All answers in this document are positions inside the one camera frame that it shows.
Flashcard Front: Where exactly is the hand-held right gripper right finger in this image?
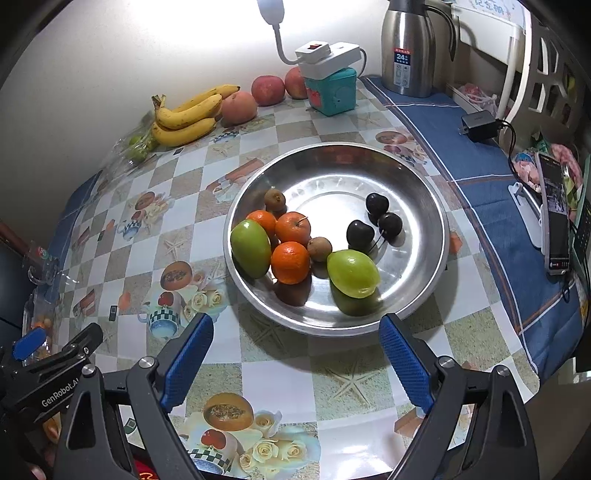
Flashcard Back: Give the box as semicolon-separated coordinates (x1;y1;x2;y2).
379;313;541;480

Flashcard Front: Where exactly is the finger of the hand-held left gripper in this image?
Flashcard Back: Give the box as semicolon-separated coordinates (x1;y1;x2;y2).
21;322;104;372
11;328;49;361

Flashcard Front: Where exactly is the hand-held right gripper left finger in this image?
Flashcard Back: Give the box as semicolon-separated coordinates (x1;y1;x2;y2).
54;313;215;480

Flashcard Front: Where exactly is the yellow-green mango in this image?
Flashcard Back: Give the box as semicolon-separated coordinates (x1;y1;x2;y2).
327;249;382;298

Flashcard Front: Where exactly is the green mango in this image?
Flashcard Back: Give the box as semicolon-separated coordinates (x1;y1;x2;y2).
230;219;272;280

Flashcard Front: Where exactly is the orange tangerine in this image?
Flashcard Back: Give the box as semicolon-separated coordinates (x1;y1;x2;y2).
270;241;310;284
275;211;311;247
246;210;278;236

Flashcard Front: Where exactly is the steel bowl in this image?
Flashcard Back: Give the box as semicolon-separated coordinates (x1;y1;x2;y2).
223;142;451;337

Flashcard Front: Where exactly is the pile of kumquats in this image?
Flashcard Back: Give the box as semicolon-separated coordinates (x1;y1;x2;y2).
28;313;56;361

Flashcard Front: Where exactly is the clear plastic container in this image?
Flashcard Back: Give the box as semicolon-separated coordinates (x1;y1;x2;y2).
21;286;63;361

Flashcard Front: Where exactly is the glass mug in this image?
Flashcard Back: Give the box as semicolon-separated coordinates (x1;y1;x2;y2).
25;240;63;284

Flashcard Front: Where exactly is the checkered printed tablecloth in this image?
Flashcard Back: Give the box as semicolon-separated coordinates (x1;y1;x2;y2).
21;85;541;480

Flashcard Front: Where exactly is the brown wooden bar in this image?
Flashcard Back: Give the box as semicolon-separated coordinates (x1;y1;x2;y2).
0;222;35;259

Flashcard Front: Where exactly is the clear plastic clamshell box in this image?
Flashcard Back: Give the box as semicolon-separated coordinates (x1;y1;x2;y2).
99;122;160;178

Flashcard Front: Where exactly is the blue plaid cloth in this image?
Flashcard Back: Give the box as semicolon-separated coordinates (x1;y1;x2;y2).
46;76;585;384

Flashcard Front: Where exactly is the white phone stand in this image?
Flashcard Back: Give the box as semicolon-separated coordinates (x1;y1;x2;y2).
508;182;546;247

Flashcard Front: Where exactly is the black smartphone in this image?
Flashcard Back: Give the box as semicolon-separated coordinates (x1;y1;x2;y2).
536;152;573;276

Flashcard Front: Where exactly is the yellow banana bunch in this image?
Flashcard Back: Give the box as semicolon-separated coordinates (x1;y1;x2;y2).
151;84;241;147

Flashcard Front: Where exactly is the black charger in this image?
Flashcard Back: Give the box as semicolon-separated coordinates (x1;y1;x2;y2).
459;111;502;141

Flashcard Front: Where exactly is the red apple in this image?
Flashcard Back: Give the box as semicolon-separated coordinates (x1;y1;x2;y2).
252;75;286;107
284;67;309;100
221;91;258;126

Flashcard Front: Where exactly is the pink printed packet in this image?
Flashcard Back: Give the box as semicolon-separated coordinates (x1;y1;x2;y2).
547;143;585;185

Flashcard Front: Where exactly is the pink plastic bag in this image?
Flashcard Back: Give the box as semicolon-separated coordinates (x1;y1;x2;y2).
457;82;499;114

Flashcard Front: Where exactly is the teal cube box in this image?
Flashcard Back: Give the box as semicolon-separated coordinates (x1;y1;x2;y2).
304;67;358;117

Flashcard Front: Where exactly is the white power strip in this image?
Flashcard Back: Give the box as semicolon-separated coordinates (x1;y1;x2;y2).
294;41;362;78

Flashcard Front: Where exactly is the steel thermos jug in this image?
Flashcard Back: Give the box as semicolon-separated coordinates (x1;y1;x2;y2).
381;0;458;97

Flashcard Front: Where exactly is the white plastic chair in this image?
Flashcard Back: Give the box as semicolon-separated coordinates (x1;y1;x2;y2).
450;0;591;134

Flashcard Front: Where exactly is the white gooseneck lamp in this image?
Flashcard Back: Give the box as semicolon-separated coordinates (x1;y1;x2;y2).
256;0;301;65

